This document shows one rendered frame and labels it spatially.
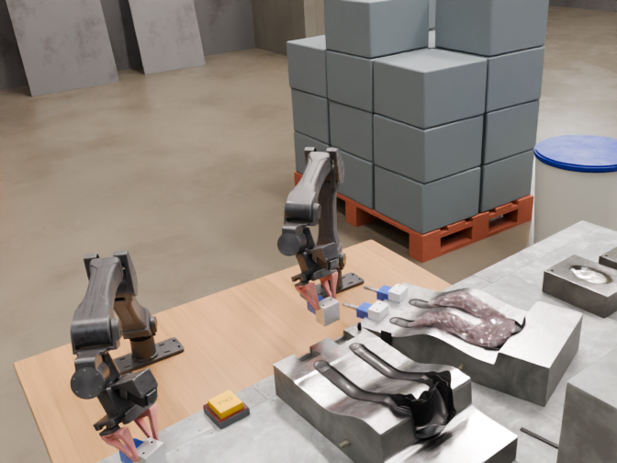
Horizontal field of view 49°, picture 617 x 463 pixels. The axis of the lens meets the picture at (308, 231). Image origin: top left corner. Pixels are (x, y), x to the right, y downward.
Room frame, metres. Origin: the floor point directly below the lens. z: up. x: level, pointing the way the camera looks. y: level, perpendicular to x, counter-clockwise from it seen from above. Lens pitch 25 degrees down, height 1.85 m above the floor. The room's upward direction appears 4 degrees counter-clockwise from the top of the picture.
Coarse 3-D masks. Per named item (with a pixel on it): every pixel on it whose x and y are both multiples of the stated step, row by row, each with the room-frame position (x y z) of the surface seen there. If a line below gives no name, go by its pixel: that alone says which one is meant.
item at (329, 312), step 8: (320, 296) 1.52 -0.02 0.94; (320, 304) 1.46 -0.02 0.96; (328, 304) 1.45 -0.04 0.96; (336, 304) 1.46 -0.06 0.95; (312, 312) 1.48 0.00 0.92; (320, 312) 1.44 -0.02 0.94; (328, 312) 1.44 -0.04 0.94; (336, 312) 1.46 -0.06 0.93; (320, 320) 1.45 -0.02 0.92; (328, 320) 1.44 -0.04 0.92; (336, 320) 1.46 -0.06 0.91
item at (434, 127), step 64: (384, 0) 3.86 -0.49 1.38; (448, 0) 3.93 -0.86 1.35; (512, 0) 3.72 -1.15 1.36; (320, 64) 4.23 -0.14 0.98; (384, 64) 3.70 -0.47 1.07; (448, 64) 3.54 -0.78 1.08; (512, 64) 3.74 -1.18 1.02; (320, 128) 4.26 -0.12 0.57; (384, 128) 3.69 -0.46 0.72; (448, 128) 3.50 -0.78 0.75; (512, 128) 3.76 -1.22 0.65; (384, 192) 3.70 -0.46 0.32; (448, 192) 3.51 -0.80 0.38; (512, 192) 3.79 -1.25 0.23
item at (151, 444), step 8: (136, 440) 1.02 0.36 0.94; (152, 440) 1.00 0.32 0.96; (128, 448) 1.00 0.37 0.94; (136, 448) 0.98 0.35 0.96; (144, 448) 0.98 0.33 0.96; (152, 448) 0.98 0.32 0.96; (160, 448) 0.99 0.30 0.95; (120, 456) 0.99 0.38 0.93; (144, 456) 0.96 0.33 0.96; (152, 456) 0.97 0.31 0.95; (160, 456) 0.98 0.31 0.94
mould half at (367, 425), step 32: (320, 352) 1.35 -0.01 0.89; (352, 352) 1.34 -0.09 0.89; (384, 352) 1.34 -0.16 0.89; (288, 384) 1.26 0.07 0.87; (320, 384) 1.23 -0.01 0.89; (384, 384) 1.21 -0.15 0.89; (416, 384) 1.15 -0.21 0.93; (320, 416) 1.16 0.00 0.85; (352, 416) 1.08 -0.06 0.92; (384, 416) 1.05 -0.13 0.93; (480, 416) 1.12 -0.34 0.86; (352, 448) 1.08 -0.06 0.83; (384, 448) 1.01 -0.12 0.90; (416, 448) 1.04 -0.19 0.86; (448, 448) 1.03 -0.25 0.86; (480, 448) 1.03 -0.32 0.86; (512, 448) 1.05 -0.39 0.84
